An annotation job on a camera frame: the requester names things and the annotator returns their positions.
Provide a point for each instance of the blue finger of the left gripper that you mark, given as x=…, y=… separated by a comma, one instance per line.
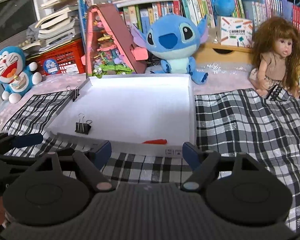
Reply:
x=21, y=141

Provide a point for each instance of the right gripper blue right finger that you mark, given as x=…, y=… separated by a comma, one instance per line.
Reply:
x=192, y=155

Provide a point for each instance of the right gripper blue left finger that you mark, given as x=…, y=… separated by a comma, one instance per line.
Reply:
x=100, y=153

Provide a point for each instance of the red plastic piece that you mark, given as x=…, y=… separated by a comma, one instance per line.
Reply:
x=156, y=142

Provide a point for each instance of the black binder clip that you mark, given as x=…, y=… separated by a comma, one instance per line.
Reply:
x=82, y=126

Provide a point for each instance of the white shallow cardboard box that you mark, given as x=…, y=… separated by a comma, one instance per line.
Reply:
x=127, y=110

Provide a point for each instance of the binder clip on box edge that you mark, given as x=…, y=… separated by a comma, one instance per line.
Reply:
x=73, y=92

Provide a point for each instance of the Doraemon plush toy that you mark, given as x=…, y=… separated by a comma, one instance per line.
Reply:
x=17, y=76

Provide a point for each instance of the black white plaid cloth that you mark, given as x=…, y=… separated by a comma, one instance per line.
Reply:
x=230, y=122

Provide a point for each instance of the red plastic crate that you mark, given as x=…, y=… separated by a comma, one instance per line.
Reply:
x=65, y=59

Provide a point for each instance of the wooden drawer box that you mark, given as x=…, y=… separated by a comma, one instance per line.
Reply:
x=215, y=52

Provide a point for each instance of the pink triangular house model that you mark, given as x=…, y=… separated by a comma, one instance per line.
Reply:
x=109, y=45

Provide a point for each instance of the Stitch plush toy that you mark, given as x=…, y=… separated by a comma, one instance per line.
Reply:
x=174, y=39

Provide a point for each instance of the old CRT monitor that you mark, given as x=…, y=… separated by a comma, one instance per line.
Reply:
x=12, y=15

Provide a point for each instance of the stack of books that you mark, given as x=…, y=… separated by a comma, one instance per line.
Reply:
x=55, y=27

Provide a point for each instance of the white pencil box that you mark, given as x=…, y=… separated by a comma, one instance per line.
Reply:
x=235, y=32

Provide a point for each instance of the long-haired doll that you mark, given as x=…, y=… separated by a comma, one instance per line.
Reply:
x=276, y=57

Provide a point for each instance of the blue white plush toy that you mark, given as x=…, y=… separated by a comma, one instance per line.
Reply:
x=224, y=7

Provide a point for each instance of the row of upright books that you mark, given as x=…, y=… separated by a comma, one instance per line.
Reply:
x=142, y=13

